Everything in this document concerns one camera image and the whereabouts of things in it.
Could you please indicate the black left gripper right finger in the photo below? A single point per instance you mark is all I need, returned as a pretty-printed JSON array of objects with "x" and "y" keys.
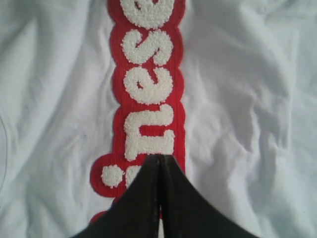
[{"x": 185, "y": 213}]

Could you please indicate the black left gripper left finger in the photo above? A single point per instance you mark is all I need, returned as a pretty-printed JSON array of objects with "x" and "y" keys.
[{"x": 136, "y": 213}]

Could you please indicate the white t-shirt red lettering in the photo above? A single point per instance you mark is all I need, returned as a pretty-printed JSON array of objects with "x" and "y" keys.
[{"x": 250, "y": 70}]

